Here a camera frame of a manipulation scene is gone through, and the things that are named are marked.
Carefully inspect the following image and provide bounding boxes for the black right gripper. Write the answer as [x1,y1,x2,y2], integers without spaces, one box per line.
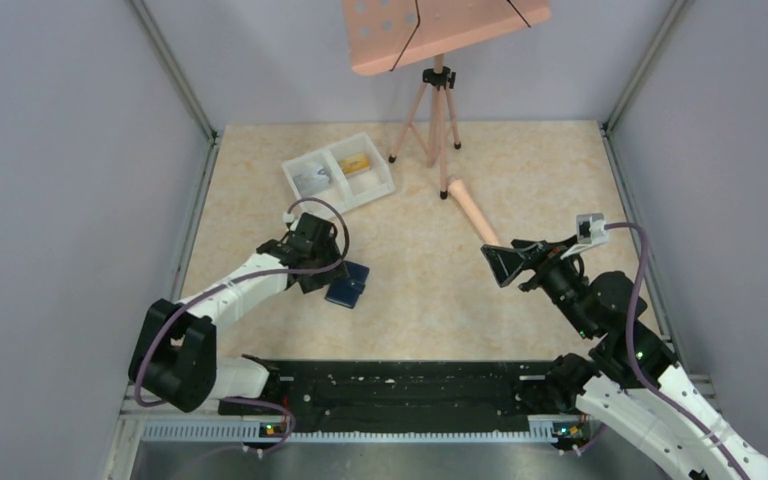
[481,233,596,338]

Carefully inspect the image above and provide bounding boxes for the blue leather card holder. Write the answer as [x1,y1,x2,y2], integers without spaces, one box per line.
[325,261,370,309]

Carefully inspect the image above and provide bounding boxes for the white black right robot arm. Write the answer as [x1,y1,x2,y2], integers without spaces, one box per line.
[481,240,768,479]

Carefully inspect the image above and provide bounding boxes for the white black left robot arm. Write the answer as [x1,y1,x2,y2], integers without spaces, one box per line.
[128,213,347,414]

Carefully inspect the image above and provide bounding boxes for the silver card in tray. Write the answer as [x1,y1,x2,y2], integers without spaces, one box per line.
[292,165,331,197]

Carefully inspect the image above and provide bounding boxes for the yellow card in tray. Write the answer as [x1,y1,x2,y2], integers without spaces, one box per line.
[337,153,371,177]

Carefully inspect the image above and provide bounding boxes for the white two-compartment plastic tray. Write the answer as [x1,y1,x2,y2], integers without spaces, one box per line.
[281,133,395,218]

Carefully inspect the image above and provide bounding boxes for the pink cylindrical tube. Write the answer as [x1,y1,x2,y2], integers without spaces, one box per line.
[447,176,502,247]

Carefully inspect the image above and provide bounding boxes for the pink tripod music stand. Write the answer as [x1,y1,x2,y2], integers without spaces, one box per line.
[341,0,551,200]

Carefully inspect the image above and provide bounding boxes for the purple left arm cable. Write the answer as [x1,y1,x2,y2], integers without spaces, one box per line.
[132,196,352,458]

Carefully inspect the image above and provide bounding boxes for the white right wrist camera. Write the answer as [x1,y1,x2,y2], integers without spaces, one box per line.
[561,213,610,259]

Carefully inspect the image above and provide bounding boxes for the aluminium frame rail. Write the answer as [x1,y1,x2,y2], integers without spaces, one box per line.
[102,397,717,480]

